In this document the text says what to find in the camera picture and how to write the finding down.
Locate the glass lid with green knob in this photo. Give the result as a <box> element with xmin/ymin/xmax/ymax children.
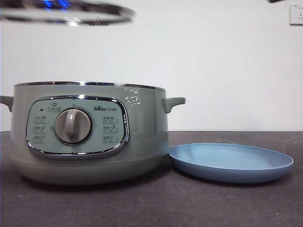
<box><xmin>0</xmin><ymin>0</ymin><xmax>136</xmax><ymax>26</ymax></box>

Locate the blue round plate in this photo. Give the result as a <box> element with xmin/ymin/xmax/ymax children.
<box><xmin>168</xmin><ymin>142</ymin><xmax>294</xmax><ymax>184</ymax></box>

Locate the pale green electric steamer pot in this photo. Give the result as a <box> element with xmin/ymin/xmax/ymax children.
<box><xmin>0</xmin><ymin>81</ymin><xmax>187</xmax><ymax>186</ymax></box>

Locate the white wall socket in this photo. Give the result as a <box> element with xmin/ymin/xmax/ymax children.
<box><xmin>289</xmin><ymin>4</ymin><xmax>303</xmax><ymax>26</ymax></box>

